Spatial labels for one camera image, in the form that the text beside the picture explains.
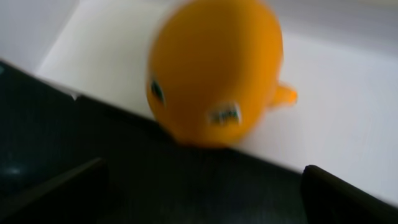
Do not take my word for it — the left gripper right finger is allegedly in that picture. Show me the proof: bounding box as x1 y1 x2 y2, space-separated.
300 164 398 224

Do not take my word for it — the yellow rubber duck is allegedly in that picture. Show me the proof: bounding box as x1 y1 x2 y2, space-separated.
145 0 299 149

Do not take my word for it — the white shelf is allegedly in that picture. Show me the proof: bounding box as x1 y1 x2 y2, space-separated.
0 0 398 208

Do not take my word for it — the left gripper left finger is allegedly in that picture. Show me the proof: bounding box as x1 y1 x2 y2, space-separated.
0 157 110 224

